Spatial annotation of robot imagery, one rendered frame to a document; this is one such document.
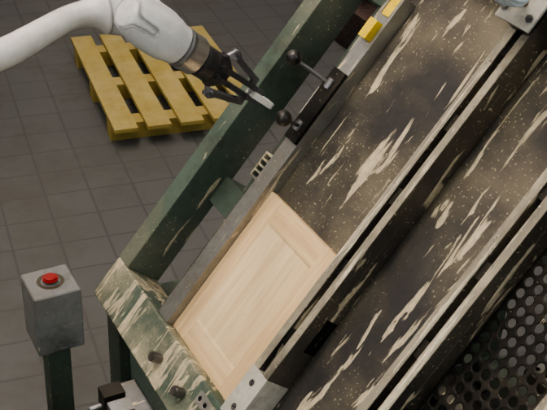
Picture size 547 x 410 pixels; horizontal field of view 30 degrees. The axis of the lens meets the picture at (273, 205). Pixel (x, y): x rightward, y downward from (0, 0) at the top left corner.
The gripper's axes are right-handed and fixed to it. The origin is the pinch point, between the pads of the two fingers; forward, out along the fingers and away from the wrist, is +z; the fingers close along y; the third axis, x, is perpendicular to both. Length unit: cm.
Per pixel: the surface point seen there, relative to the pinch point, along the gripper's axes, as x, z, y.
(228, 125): -17.6, 10.6, 11.8
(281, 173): 7.0, 12.9, 11.5
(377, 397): 72, 9, 29
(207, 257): 4.9, 11.6, 38.5
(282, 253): 22.4, 14.0, 24.6
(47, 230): -177, 85, 114
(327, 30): -17.0, 17.9, -22.0
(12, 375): -93, 55, 138
